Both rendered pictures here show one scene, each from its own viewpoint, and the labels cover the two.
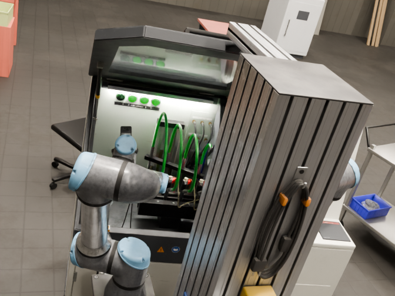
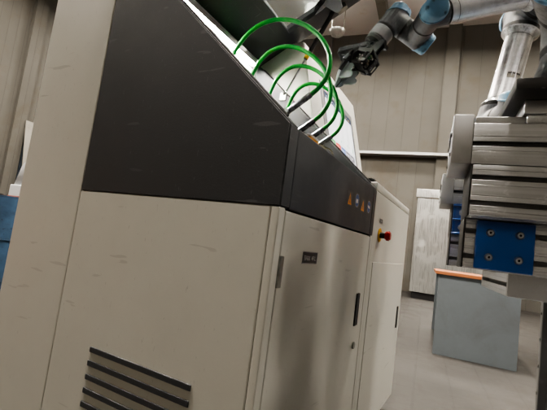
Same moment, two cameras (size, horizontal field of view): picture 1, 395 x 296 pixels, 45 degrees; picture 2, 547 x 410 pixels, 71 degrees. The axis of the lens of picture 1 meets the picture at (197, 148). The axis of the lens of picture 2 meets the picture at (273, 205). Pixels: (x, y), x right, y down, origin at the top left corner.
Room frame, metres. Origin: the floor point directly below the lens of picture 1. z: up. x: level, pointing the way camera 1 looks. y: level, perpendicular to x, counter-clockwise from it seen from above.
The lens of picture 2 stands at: (1.18, 0.94, 0.72)
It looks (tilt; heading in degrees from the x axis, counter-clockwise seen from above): 6 degrees up; 315
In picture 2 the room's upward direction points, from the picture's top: 8 degrees clockwise
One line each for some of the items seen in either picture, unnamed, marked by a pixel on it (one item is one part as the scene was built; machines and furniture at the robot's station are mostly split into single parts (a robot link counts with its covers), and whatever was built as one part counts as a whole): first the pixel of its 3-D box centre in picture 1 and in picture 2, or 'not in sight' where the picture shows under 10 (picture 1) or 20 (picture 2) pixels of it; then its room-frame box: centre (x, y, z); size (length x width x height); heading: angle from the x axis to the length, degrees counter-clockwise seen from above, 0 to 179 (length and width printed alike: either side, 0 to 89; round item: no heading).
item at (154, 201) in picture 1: (170, 211); not in sight; (2.04, 0.06, 0.91); 0.34 x 0.10 x 0.15; 106
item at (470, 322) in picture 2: not in sight; (468, 309); (2.36, -3.03, 0.33); 1.31 x 0.64 x 0.67; 112
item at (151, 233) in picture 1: (149, 245); (335, 194); (1.78, 0.11, 0.87); 0.62 x 0.04 x 0.16; 106
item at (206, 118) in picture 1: (197, 138); not in sight; (2.33, 0.01, 1.20); 0.13 x 0.03 x 0.31; 106
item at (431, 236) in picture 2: not in sight; (456, 248); (3.98, -7.34, 1.08); 1.68 x 1.33 x 2.17; 22
